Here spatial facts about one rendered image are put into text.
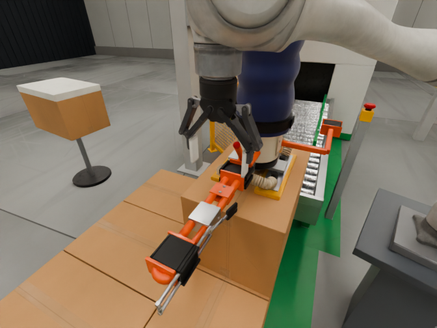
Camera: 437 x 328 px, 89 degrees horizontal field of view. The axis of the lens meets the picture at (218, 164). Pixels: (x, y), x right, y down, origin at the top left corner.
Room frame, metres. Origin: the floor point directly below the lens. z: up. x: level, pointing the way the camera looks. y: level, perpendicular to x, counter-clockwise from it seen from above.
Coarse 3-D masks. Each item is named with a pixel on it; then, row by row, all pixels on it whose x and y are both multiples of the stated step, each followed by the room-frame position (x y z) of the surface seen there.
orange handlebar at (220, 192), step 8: (328, 136) 0.88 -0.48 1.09; (288, 144) 0.81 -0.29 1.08; (296, 144) 0.80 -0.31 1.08; (304, 144) 0.80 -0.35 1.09; (328, 144) 0.80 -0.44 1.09; (256, 152) 0.74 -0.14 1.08; (320, 152) 0.76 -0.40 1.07; (328, 152) 0.76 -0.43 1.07; (240, 160) 0.68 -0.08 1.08; (224, 176) 0.59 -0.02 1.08; (216, 184) 0.54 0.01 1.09; (224, 184) 0.55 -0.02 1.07; (232, 184) 0.55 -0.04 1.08; (216, 192) 0.50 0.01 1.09; (224, 192) 0.50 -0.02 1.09; (232, 192) 0.51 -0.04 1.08; (208, 200) 0.47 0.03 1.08; (216, 200) 0.50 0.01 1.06; (224, 200) 0.47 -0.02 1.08; (192, 224) 0.39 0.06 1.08; (184, 232) 0.36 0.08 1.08; (200, 232) 0.36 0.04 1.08; (152, 272) 0.26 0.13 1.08; (160, 272) 0.26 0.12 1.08; (160, 280) 0.25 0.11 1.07; (168, 280) 0.25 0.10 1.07
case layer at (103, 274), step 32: (160, 192) 1.15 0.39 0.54; (96, 224) 0.87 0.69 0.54; (128, 224) 0.87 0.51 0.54; (160, 224) 0.87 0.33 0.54; (64, 256) 0.67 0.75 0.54; (96, 256) 0.67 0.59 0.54; (128, 256) 0.67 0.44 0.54; (32, 288) 0.51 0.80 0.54; (64, 288) 0.51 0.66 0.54; (96, 288) 0.51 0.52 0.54; (128, 288) 0.51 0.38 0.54; (160, 288) 0.51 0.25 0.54; (192, 288) 0.51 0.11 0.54; (224, 288) 0.51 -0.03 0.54; (0, 320) 0.39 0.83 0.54; (32, 320) 0.39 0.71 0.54; (64, 320) 0.39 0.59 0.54; (96, 320) 0.39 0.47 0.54; (128, 320) 0.39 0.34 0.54; (160, 320) 0.39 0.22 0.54; (192, 320) 0.39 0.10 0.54; (224, 320) 0.39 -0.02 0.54; (256, 320) 0.39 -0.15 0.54
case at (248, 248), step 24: (216, 168) 0.84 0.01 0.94; (192, 192) 0.67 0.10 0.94; (240, 192) 0.67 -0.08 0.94; (288, 192) 0.67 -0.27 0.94; (240, 216) 0.55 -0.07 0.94; (264, 216) 0.54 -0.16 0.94; (288, 216) 0.54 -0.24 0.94; (216, 240) 0.58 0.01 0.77; (240, 240) 0.54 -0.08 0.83; (264, 240) 0.50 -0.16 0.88; (216, 264) 0.58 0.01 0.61; (240, 264) 0.53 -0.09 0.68; (264, 264) 0.49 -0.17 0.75; (264, 288) 0.49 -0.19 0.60
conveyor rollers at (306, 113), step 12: (300, 108) 2.83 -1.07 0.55; (312, 108) 2.84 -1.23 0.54; (324, 108) 2.86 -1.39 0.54; (300, 120) 2.40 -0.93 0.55; (312, 120) 2.41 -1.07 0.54; (288, 132) 2.09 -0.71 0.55; (300, 132) 2.12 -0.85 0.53; (312, 132) 2.08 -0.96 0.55; (312, 156) 1.64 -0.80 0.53; (312, 168) 1.47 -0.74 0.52; (312, 180) 1.30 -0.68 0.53; (312, 192) 1.14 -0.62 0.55
